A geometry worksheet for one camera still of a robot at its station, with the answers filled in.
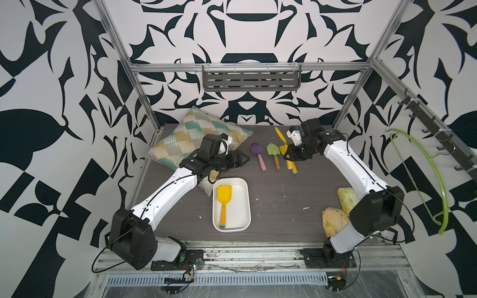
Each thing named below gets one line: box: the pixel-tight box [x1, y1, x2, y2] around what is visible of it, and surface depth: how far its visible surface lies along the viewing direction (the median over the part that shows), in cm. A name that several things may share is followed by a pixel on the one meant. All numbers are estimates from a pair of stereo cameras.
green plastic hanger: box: [385, 128, 450, 235], surface depth 62 cm
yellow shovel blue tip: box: [216, 185, 233, 230], surface depth 91 cm
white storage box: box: [211, 177, 252, 233], surface depth 89 cm
